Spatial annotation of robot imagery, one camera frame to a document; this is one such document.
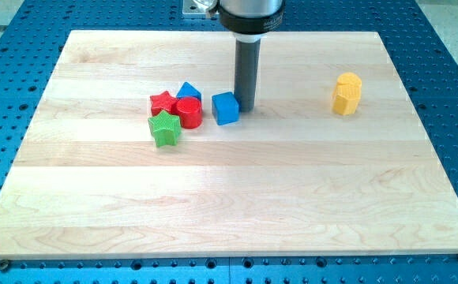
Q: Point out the red cylinder block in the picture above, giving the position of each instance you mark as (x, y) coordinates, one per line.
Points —
(189, 109)

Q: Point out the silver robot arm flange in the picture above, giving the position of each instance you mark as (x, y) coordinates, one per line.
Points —
(248, 17)

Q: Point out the light wooden board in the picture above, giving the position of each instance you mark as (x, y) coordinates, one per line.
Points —
(290, 178)

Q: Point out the blue triangle block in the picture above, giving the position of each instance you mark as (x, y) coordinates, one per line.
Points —
(188, 90)

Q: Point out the yellow cylinder block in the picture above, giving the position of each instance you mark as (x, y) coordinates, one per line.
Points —
(349, 78)

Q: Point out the red star block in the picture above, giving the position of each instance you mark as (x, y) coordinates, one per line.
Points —
(163, 101)

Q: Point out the silver metal mounting plate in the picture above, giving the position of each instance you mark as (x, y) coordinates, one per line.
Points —
(195, 8)

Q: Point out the blue cube block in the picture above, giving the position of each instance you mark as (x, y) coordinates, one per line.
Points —
(225, 108)

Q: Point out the left board stop screw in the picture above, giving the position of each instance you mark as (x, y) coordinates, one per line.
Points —
(4, 265)

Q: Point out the green star block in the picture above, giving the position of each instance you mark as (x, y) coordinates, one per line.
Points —
(165, 128)

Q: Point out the yellow pentagon block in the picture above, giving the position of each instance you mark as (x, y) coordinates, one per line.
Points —
(345, 99)

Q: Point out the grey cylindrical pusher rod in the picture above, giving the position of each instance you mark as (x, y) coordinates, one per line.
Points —
(247, 53)

